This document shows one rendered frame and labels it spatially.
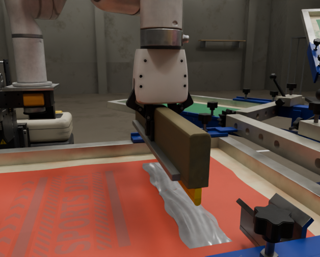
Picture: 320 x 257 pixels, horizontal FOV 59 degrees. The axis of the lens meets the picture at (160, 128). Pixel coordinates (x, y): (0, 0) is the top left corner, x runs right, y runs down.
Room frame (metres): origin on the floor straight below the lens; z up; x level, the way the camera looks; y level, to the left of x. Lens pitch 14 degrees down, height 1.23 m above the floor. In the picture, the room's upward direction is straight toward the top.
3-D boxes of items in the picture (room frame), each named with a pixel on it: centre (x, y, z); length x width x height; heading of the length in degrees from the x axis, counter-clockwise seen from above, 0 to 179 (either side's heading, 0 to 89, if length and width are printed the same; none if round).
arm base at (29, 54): (1.00, 0.44, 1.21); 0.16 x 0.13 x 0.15; 12
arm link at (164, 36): (0.54, -0.01, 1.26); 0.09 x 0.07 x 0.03; 104
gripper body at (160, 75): (0.54, 0.00, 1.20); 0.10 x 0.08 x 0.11; 104
